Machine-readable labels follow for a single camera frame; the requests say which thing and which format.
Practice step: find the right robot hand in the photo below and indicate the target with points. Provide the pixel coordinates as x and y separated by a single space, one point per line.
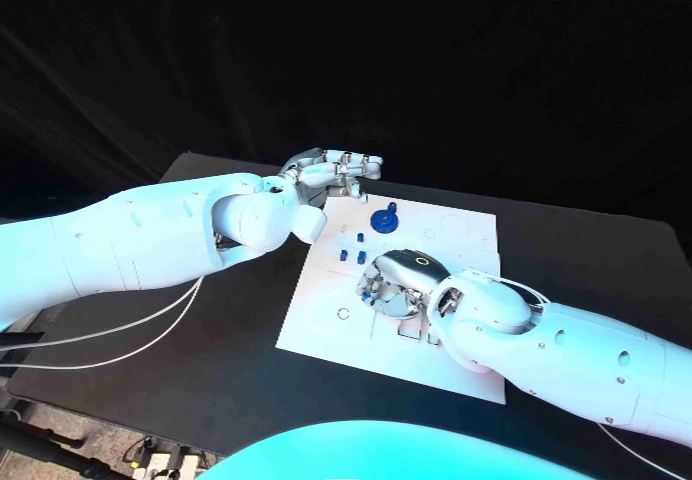
405 262

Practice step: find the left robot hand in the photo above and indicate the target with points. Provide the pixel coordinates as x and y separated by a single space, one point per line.
324 172

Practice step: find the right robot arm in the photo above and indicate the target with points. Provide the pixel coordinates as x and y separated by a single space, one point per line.
566 356

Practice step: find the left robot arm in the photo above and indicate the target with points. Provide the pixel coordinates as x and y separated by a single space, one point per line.
134 240

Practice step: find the white task board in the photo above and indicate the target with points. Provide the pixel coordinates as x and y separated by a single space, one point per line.
334 337

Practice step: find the blue gear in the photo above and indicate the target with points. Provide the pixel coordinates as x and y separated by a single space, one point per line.
383 221

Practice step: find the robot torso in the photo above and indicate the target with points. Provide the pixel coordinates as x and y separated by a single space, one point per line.
389 453

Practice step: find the white power strip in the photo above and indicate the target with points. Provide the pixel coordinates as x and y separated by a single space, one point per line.
161 465

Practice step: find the black stand tube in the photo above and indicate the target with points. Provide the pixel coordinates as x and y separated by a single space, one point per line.
47 446

